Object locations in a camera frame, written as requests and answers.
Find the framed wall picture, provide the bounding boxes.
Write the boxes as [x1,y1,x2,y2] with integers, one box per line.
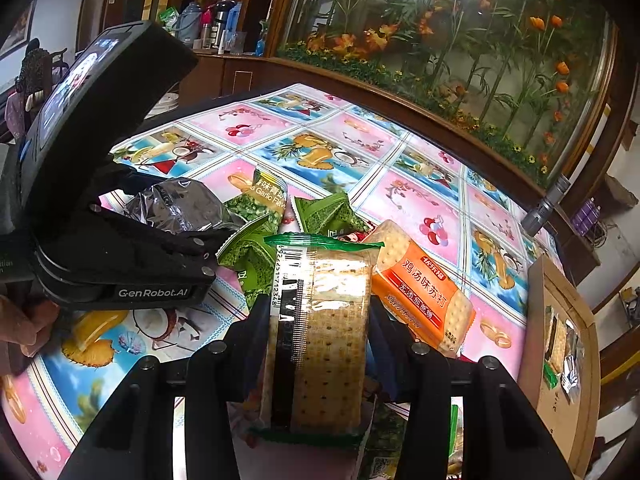
[0,0,39,59]

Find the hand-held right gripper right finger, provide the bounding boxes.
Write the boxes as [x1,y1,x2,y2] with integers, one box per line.
[369,294,573,480]

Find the green bag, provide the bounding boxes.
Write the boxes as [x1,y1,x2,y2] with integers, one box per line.
[158,7,181,36]

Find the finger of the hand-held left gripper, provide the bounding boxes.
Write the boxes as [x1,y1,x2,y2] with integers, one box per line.
[35,237,222,287]
[89,162,243,245]

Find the clear cracker packet green ends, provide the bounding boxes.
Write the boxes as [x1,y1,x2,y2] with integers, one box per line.
[544,305,571,392]
[248,232,386,453]

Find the glass case with artificial flowers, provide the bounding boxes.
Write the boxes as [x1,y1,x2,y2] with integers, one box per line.
[274,0,622,187]

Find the dark wooden chair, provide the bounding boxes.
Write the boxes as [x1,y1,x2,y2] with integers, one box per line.
[14,39,69,107]

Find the cardboard box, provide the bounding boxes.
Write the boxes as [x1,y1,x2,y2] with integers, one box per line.
[516,255,602,478]

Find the stack of white plates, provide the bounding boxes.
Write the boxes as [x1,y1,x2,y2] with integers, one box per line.
[149,91,182,117]

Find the orange cracker packet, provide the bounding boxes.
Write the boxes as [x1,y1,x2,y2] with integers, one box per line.
[370,219,476,358]

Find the person's left hand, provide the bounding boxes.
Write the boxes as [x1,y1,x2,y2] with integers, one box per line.
[0,294,61,377]

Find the silver foil snack packet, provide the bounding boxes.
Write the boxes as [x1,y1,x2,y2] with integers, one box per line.
[560,330,587,402]
[134,177,247,235]

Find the green pea snack packet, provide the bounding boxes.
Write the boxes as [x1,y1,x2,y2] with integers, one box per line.
[224,166,292,233]

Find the wooden sideboard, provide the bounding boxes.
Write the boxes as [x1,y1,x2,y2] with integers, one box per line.
[192,50,286,107]

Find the low wooden cabinet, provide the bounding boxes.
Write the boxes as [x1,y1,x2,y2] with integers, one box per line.
[554,210,605,282]

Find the green patterned snack packet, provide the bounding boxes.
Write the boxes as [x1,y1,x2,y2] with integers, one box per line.
[216,217,281,307]
[292,192,369,237]

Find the black and silver thermos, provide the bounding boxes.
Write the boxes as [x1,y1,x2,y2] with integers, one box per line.
[212,0,237,54]

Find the grey metal flashlight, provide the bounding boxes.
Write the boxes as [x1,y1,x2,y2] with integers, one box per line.
[520,175,572,237]

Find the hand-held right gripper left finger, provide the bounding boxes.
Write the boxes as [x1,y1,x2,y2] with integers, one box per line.
[59,294,273,480]

